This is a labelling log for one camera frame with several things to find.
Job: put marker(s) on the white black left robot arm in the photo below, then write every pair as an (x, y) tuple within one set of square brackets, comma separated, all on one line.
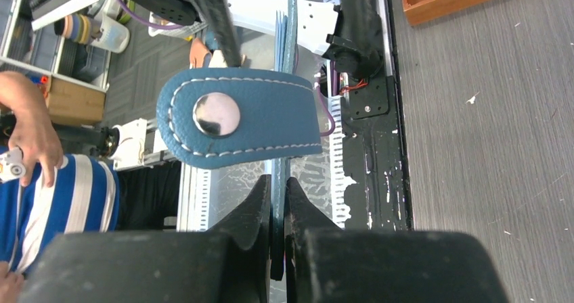
[(346, 34)]

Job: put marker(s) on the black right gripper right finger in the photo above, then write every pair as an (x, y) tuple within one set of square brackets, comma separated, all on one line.
[(328, 264)]

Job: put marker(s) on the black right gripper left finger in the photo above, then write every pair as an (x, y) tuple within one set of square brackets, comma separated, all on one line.
[(227, 263)]

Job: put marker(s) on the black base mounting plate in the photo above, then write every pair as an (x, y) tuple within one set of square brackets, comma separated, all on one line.
[(374, 160)]

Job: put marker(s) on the blue leather card holder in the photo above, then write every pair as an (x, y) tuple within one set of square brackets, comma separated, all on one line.
[(211, 118)]

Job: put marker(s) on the person in striped shirt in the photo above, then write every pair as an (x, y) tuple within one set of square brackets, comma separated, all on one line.
[(59, 193)]

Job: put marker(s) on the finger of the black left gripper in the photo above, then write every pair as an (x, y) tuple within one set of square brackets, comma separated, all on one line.
[(216, 13)]

